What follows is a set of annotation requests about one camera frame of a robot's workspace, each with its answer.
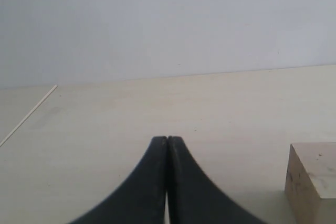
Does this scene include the largest wooden cube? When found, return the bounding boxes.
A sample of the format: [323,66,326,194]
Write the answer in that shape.
[285,142,335,223]

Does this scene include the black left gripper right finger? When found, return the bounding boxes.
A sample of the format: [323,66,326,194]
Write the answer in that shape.
[167,136,263,223]

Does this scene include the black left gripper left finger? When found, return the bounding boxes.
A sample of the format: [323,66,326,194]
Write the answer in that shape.
[72,136,167,224]

